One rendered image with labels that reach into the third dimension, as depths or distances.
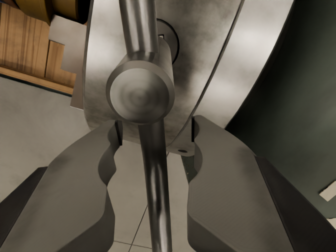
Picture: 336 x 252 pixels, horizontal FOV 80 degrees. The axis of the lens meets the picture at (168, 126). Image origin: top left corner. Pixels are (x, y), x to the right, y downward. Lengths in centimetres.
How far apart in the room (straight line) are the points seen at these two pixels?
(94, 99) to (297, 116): 16
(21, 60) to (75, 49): 30
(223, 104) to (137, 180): 155
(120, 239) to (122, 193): 50
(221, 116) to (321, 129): 7
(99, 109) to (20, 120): 154
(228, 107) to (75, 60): 20
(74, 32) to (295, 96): 25
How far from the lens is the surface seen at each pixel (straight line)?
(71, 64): 30
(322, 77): 19
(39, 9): 30
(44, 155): 176
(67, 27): 30
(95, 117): 20
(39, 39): 55
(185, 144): 21
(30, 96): 163
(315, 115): 19
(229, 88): 16
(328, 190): 21
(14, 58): 58
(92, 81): 17
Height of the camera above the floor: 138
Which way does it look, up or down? 69 degrees down
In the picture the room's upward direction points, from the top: 168 degrees clockwise
